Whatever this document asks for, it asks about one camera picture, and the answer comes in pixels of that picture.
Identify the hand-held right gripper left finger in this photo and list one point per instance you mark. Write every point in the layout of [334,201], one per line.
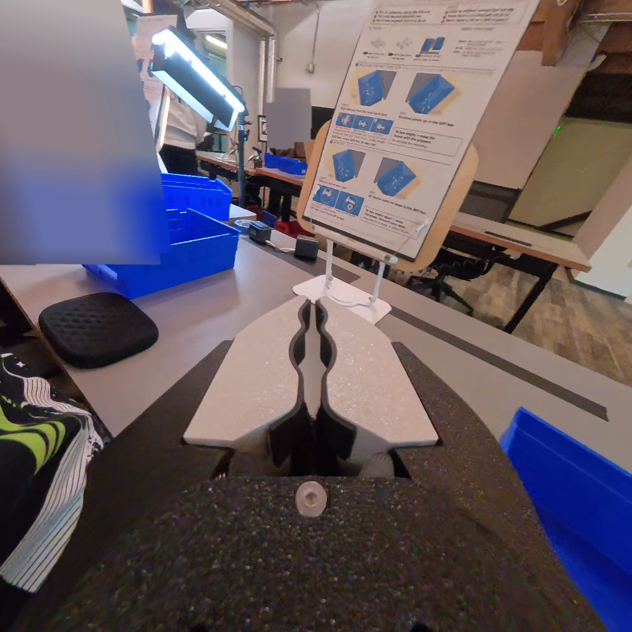
[247,375]

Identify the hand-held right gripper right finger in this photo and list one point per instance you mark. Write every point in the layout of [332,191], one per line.
[375,385]

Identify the blue plastic bin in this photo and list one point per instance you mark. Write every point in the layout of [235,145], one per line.
[197,256]
[197,197]
[582,493]

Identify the dark grey case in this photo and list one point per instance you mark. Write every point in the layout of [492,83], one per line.
[306,248]

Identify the black battery charger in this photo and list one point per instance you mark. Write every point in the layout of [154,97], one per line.
[260,232]

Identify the black office chair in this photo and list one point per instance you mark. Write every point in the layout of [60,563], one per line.
[459,266]

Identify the blue tape roll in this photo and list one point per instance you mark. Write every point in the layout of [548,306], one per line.
[239,227]

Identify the red bag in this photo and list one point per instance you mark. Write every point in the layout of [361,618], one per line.
[289,229]

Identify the black wrist rest pad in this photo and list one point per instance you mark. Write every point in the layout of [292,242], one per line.
[98,331]

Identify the wood-top desk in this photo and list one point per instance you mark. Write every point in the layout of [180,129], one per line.
[281,178]

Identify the wooden display board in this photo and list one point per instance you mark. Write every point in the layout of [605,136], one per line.
[459,197]

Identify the wooden desk with black legs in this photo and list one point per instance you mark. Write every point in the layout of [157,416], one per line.
[518,237]

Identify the row of small blue bins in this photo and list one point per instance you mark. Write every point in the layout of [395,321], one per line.
[284,164]

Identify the person's printed black shirt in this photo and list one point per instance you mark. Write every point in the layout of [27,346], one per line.
[39,444]

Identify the printed marker sign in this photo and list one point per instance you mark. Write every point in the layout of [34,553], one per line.
[262,128]

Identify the studio light panel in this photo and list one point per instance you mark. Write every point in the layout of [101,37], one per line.
[197,79]

